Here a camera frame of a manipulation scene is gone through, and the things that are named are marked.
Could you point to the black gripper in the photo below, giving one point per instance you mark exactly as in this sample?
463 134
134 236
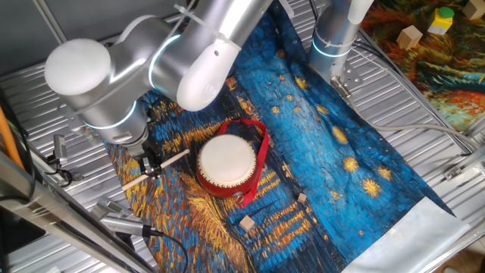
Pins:
151 159

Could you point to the pale wooden drumstick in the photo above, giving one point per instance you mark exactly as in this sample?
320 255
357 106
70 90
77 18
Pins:
174 157

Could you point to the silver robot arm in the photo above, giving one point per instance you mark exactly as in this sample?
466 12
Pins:
151 64

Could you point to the red drum with white head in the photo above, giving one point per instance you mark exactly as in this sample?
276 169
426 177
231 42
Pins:
226 163

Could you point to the larger plain wooden cube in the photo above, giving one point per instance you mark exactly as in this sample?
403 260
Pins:
247 223

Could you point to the orange tube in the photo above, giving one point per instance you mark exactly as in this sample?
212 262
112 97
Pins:
8 140

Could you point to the smaller plain wooden cube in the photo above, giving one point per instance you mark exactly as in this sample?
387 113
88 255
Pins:
302 198

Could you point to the blue starry painting print cloth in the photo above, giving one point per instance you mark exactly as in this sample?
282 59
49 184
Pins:
303 151

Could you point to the big wooden cube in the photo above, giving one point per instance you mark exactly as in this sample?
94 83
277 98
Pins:
409 37

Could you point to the orange green painting print cloth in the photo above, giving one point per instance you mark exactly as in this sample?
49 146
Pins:
447 72

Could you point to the yellow block with green cap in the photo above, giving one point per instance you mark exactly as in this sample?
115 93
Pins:
439 22

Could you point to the pale wooden block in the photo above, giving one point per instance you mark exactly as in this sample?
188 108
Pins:
474 8

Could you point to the small grey camera on stand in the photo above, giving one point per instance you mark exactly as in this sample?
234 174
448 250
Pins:
60 148

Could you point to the aluminium frame rail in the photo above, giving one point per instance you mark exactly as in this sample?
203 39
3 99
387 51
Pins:
57 210

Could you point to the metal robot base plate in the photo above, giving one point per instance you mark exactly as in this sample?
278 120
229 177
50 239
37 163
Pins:
350 76

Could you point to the aluminium rail with bracket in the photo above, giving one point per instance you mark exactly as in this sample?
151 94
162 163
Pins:
460 168

